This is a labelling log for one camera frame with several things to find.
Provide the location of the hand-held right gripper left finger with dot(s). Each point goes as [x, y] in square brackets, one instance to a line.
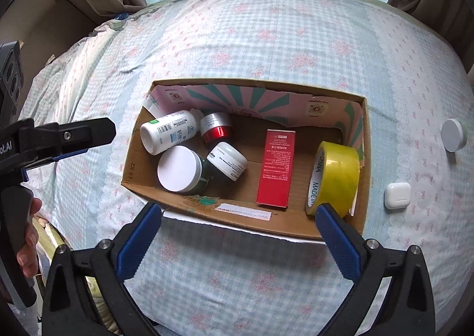
[139, 243]

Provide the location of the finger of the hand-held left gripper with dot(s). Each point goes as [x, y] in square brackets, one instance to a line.
[74, 136]

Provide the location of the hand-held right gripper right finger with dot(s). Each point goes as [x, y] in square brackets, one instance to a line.
[339, 243]

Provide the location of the yellow tape roll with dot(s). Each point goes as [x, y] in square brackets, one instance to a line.
[337, 173]

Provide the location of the green jar white lid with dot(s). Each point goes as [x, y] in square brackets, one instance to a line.
[177, 169]

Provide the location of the white pill bottle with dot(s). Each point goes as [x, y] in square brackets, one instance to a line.
[166, 132]

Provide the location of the red carton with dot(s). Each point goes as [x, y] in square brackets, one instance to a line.
[276, 169]

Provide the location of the cardboard box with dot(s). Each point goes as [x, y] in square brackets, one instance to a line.
[244, 187]

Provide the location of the white jar black label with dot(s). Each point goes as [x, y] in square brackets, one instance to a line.
[227, 160]

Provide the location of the red jar silver lid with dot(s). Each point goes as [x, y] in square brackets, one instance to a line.
[216, 132]

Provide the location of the person's left hand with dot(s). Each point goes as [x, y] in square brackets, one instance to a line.
[29, 250]

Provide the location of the crumpled pale quilt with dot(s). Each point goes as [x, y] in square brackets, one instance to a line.
[74, 80]

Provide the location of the white earbud case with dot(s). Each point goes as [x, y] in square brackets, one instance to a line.
[397, 195]

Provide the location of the beige headboard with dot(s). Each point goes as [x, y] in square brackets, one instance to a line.
[48, 32]

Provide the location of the small teal object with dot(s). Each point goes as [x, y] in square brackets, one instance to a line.
[121, 17]

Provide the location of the white round case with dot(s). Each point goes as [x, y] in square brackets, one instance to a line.
[452, 134]

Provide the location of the checked floral bed sheet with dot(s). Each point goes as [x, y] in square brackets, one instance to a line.
[259, 43]

